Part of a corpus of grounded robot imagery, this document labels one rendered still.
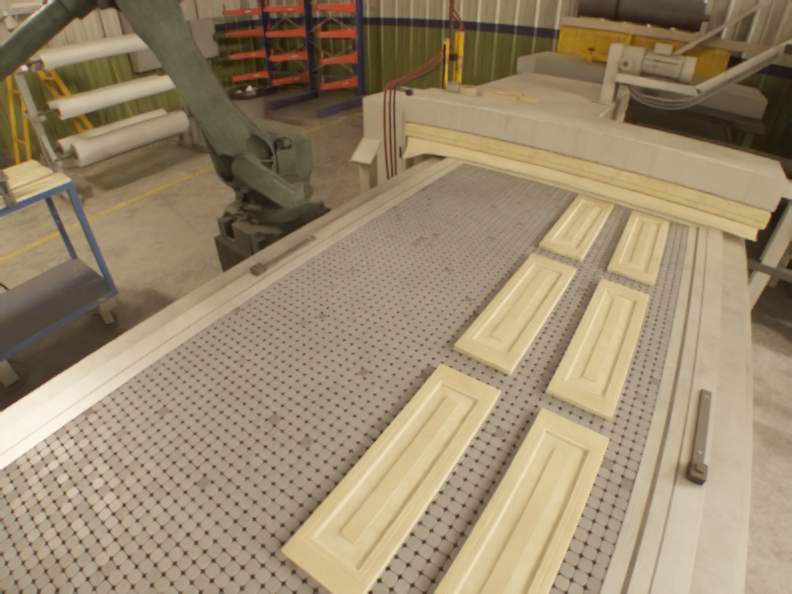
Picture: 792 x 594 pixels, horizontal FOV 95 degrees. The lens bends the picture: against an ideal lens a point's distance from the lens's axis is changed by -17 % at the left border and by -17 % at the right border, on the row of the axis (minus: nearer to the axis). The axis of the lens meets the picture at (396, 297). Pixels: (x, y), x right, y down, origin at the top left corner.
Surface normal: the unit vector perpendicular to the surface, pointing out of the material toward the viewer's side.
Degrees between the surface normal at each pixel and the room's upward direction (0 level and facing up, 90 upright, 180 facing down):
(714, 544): 0
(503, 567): 0
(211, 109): 90
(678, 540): 0
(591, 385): 11
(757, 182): 90
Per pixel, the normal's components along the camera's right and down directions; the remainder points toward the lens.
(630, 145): -0.57, 0.50
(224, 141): 0.35, 0.57
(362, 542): 0.16, -0.71
